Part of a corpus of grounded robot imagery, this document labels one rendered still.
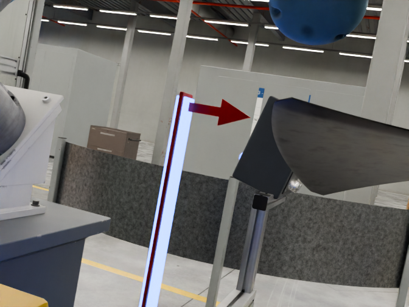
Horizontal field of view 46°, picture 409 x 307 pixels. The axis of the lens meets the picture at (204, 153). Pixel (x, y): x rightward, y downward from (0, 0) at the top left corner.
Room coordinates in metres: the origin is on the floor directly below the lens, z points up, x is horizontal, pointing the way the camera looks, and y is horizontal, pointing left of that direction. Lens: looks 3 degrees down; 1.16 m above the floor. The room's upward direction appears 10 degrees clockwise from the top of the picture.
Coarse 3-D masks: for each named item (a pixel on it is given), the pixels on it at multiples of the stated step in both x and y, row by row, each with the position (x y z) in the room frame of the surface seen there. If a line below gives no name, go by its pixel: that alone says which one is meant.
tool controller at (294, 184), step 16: (272, 96) 0.99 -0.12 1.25; (256, 128) 1.00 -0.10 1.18; (256, 144) 1.00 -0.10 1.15; (272, 144) 0.99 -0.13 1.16; (240, 160) 1.00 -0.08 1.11; (256, 160) 0.99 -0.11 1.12; (272, 160) 0.98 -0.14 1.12; (240, 176) 1.00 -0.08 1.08; (256, 176) 0.99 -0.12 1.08; (272, 176) 0.98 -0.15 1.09; (288, 176) 0.98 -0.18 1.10; (272, 192) 0.98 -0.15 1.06; (288, 192) 1.11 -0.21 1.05
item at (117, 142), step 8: (96, 128) 7.11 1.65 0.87; (104, 128) 7.53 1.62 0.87; (112, 128) 7.53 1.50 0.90; (96, 136) 7.11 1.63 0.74; (104, 136) 7.07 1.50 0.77; (112, 136) 7.03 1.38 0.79; (120, 136) 6.99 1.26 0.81; (128, 136) 7.02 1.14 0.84; (136, 136) 7.27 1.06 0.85; (88, 144) 7.16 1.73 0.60; (96, 144) 7.10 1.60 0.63; (104, 144) 7.06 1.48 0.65; (112, 144) 7.02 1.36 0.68; (120, 144) 6.98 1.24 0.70; (128, 144) 7.07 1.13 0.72; (136, 144) 7.32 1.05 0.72; (112, 152) 7.01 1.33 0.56; (120, 152) 6.97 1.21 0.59; (128, 152) 7.11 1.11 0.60; (136, 152) 7.36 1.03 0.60
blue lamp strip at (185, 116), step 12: (180, 120) 0.43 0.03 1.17; (180, 132) 0.43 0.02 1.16; (180, 144) 0.43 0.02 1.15; (180, 156) 0.44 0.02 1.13; (180, 168) 0.44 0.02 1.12; (168, 192) 0.43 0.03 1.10; (168, 204) 0.43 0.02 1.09; (168, 216) 0.43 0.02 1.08; (168, 228) 0.44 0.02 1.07; (168, 240) 0.44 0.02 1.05; (156, 252) 0.43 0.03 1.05; (156, 264) 0.43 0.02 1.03; (156, 276) 0.43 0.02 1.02; (156, 288) 0.44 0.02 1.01; (156, 300) 0.44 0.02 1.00
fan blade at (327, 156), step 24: (288, 120) 0.35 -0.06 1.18; (312, 120) 0.33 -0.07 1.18; (336, 120) 0.32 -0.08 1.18; (360, 120) 0.31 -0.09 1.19; (288, 144) 0.40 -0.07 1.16; (312, 144) 0.39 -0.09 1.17; (336, 144) 0.38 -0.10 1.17; (360, 144) 0.37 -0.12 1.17; (384, 144) 0.35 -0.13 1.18; (408, 144) 0.33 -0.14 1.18; (312, 168) 0.45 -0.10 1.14; (336, 168) 0.44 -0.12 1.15; (360, 168) 0.44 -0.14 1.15; (384, 168) 0.43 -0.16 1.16; (408, 168) 0.42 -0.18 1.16
